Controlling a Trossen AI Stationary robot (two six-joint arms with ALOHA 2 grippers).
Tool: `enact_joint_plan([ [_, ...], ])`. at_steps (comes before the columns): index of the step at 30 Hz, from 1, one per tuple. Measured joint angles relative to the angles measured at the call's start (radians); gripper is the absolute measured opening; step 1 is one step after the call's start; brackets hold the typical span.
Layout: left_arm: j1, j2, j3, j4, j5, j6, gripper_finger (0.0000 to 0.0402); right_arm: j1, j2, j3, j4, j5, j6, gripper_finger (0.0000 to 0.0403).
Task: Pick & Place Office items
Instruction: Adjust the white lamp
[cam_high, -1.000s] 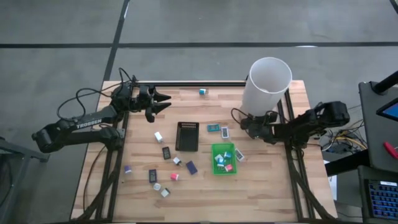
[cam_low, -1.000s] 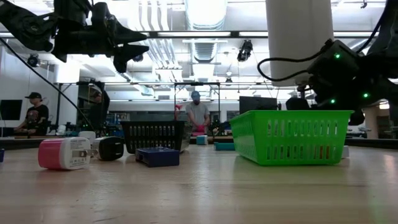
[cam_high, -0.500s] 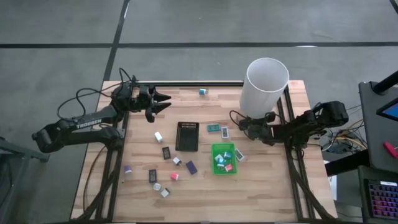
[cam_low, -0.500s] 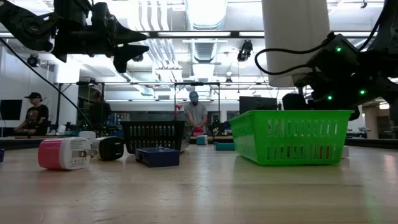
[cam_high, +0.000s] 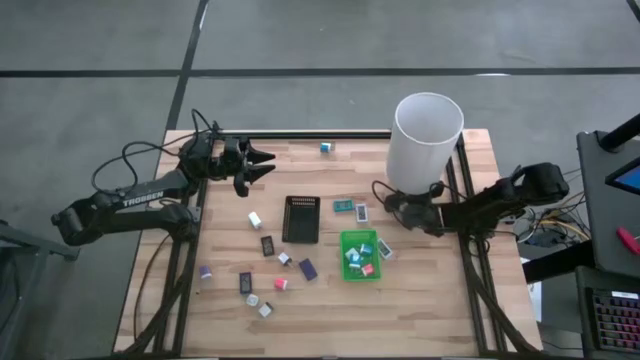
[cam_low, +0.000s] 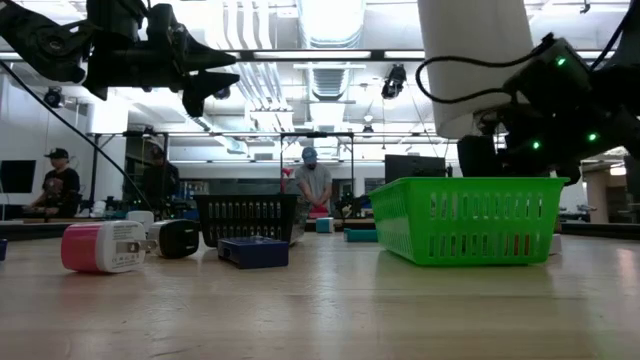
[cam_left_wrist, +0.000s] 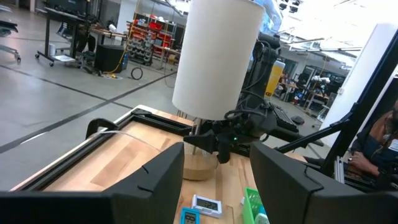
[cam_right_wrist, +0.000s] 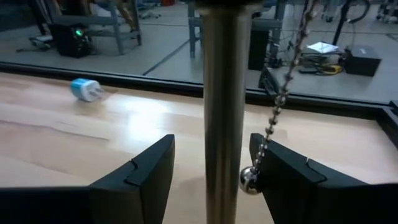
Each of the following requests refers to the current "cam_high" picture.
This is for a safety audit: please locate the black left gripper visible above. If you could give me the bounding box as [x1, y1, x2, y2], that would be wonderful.
[219, 137, 277, 198]

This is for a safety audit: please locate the white shade wooden table lamp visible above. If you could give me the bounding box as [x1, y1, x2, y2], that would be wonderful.
[385, 91, 465, 196]

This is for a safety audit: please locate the green plastic basket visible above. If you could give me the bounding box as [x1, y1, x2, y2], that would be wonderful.
[339, 229, 383, 283]

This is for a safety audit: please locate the black plastic basket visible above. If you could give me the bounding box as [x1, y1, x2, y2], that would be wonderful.
[281, 194, 322, 245]

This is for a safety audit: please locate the navy blue flat box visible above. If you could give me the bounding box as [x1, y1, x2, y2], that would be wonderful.
[298, 257, 319, 282]

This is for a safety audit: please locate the black cart beam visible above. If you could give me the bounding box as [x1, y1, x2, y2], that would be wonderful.
[522, 241, 597, 284]

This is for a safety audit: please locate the white paper sheet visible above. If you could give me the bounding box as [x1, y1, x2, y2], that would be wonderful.
[519, 255, 544, 324]

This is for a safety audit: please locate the grey equipment cart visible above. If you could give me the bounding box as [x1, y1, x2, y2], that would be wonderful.
[576, 128, 640, 279]

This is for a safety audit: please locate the blue screen tablet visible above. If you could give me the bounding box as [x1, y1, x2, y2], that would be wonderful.
[604, 156, 640, 197]

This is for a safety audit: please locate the black pole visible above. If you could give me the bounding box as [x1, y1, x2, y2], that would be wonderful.
[598, 112, 640, 152]

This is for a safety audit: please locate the backlit black keyboard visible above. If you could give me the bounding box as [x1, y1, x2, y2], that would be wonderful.
[591, 288, 640, 354]

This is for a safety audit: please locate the grey metal stand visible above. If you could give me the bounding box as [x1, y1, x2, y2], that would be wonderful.
[0, 219, 80, 360]

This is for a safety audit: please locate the black aluminium rig frame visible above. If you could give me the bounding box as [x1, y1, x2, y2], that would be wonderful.
[119, 119, 544, 359]

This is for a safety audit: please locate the yellow and black cable bundle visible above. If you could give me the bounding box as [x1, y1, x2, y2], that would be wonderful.
[514, 187, 594, 250]

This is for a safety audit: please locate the brown cable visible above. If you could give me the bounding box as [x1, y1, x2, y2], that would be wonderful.
[133, 234, 169, 346]

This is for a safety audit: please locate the red handled tool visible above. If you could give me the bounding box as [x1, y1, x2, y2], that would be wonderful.
[616, 227, 640, 257]

